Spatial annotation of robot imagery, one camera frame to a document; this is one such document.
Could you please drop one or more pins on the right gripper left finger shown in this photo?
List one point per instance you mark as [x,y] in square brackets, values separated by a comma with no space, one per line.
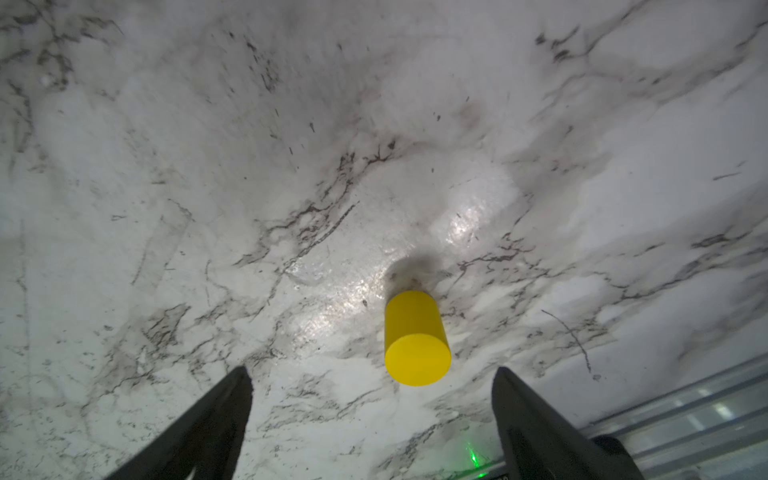
[205,442]

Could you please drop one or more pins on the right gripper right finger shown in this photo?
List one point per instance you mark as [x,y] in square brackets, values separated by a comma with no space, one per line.
[539,443]

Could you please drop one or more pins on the yellow wood cylinder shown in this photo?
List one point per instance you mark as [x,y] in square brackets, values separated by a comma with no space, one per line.
[417,351]

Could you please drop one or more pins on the aluminium front rail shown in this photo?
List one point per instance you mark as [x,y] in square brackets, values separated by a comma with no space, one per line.
[715,428]

